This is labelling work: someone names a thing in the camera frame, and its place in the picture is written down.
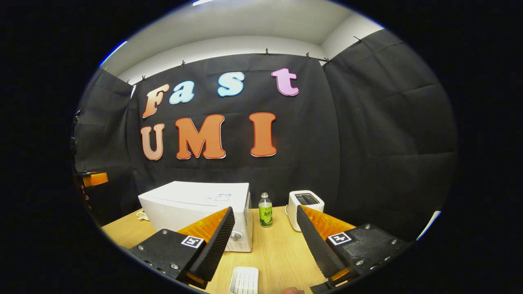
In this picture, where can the white toaster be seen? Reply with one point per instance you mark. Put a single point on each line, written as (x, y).
(295, 212)

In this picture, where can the green label drink bottle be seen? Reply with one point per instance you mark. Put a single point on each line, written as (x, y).
(265, 218)

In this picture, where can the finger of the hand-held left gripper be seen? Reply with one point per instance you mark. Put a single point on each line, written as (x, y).
(97, 179)

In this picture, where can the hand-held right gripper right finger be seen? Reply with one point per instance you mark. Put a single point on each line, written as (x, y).
(316, 245)

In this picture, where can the white microwave oven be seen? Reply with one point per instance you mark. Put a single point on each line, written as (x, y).
(184, 204)

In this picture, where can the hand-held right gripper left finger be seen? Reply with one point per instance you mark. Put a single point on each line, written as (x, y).
(216, 245)

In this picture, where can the black backdrop cloth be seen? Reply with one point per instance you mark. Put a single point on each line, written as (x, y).
(310, 163)

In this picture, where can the white ribbed food tray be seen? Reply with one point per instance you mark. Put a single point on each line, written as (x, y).
(244, 281)

